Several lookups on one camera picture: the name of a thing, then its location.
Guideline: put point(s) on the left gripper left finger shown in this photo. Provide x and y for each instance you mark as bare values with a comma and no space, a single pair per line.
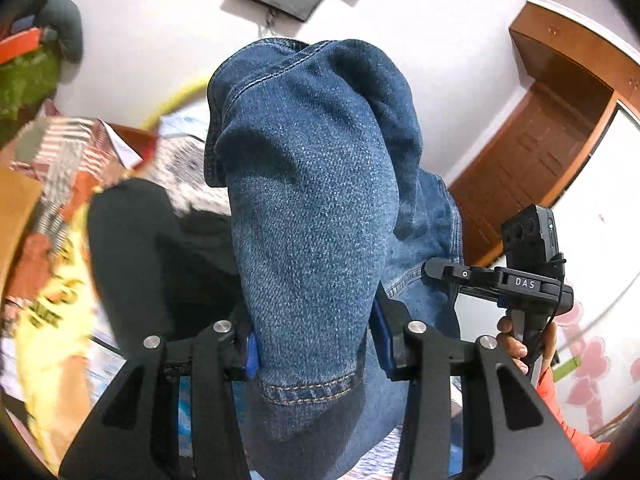
132,431

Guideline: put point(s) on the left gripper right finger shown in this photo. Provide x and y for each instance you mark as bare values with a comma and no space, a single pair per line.
508,431

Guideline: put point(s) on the blue denim jacket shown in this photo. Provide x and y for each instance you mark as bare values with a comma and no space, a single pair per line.
319,148

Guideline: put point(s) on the yellow printed cloth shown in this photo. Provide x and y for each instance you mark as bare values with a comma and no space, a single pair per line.
52,341

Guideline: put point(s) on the black folded garment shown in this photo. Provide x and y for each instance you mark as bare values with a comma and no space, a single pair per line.
157,272

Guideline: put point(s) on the wooden door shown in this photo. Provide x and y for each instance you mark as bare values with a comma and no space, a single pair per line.
529,155

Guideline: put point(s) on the striped cloth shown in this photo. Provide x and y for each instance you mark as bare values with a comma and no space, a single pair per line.
69,157

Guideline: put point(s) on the blue patchwork bedspread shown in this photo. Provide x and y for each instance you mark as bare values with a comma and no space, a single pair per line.
174,163

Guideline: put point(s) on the orange box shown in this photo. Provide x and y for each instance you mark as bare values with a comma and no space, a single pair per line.
19,44

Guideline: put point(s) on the grey plush cushion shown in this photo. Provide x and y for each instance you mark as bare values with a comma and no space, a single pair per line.
64,19

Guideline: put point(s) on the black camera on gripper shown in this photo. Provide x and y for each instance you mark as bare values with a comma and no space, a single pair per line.
529,240

